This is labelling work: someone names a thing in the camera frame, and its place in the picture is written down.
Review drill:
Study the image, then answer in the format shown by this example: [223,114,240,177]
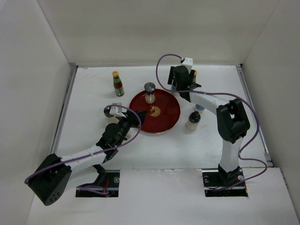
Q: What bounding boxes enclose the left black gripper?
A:
[116,110,146,147]

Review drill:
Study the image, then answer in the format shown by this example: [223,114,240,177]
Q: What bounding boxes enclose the tall pearl jar blue label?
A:
[171,85,178,94]

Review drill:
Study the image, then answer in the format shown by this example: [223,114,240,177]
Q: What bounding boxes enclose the silver-lid spice shaker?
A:
[144,82,156,104]

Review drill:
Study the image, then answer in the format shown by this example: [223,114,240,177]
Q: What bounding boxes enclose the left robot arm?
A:
[24,105,147,206]

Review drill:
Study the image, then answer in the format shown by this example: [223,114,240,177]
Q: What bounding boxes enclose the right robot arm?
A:
[167,66,250,186]

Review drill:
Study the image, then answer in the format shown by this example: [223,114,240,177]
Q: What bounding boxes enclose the right ketchup bottle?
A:
[193,70,197,83]

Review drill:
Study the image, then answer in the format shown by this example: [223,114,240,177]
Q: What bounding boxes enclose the ketchup bottle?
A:
[112,71,124,97]
[193,70,197,83]

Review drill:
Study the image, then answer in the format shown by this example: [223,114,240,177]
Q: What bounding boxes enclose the red round tray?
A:
[129,89,180,134]

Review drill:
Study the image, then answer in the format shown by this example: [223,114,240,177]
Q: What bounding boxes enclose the black-lid shaker far left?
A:
[104,106,115,118]

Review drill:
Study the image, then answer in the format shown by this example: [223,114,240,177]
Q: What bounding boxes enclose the black-lid shaker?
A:
[104,106,115,118]
[186,111,201,131]

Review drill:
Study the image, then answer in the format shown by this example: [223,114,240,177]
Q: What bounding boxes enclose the left ketchup bottle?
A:
[112,71,124,97]

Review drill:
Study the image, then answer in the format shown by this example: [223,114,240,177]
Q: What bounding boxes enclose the black-lid shaker right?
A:
[186,111,201,131]

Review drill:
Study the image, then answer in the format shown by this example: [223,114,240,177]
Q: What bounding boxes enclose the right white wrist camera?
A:
[180,57,193,71]

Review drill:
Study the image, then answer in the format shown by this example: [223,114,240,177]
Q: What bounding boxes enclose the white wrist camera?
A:
[180,57,193,71]
[111,103,123,118]

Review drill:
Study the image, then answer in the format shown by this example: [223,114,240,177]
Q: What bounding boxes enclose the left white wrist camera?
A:
[111,103,123,118]

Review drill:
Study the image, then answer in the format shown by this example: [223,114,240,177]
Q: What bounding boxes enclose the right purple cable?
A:
[156,53,269,192]

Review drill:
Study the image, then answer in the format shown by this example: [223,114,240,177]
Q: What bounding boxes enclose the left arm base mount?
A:
[75,165,120,198]

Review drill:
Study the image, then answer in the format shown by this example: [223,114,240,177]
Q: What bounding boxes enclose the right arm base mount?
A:
[202,166,248,197]

